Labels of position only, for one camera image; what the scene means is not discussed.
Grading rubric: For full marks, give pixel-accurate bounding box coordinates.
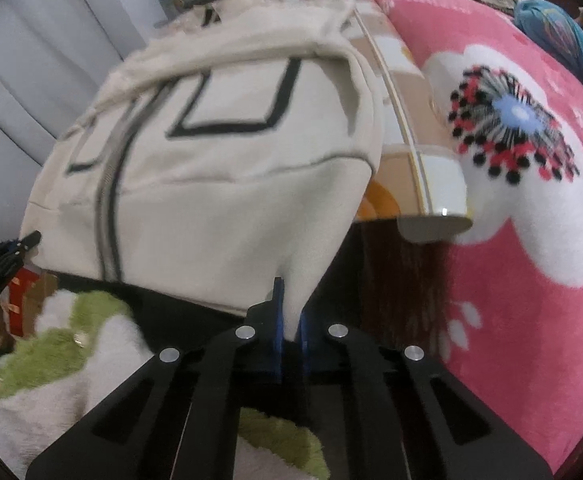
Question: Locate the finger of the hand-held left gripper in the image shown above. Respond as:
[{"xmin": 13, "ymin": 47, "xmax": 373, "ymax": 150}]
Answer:
[{"xmin": 0, "ymin": 231, "xmax": 42, "ymax": 286}]

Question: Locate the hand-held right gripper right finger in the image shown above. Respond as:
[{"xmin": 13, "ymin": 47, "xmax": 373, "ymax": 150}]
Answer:
[{"xmin": 295, "ymin": 310, "xmax": 555, "ymax": 480}]

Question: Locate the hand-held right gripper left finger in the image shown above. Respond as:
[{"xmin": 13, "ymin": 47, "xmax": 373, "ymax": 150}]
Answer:
[{"xmin": 25, "ymin": 276, "xmax": 286, "ymax": 480}]

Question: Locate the beige zip jacket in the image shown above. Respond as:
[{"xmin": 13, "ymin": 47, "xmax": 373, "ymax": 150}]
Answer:
[{"xmin": 18, "ymin": 0, "xmax": 385, "ymax": 343}]

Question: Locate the red gift bag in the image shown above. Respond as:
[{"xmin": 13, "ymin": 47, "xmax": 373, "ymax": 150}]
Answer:
[{"xmin": 1, "ymin": 266, "xmax": 42, "ymax": 338}]

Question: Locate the green white fleece garment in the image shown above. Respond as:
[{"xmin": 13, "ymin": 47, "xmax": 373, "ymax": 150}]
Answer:
[{"xmin": 0, "ymin": 287, "xmax": 329, "ymax": 480}]

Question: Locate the white curtain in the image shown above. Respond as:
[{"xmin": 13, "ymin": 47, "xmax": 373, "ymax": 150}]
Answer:
[{"xmin": 0, "ymin": 0, "xmax": 162, "ymax": 241}]

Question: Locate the pink flowered blanket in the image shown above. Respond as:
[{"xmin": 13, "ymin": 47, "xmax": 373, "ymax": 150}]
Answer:
[{"xmin": 344, "ymin": 0, "xmax": 583, "ymax": 473}]

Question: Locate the blue patterned cloth bundle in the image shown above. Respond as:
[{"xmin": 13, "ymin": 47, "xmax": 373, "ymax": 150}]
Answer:
[{"xmin": 514, "ymin": 0, "xmax": 583, "ymax": 116}]

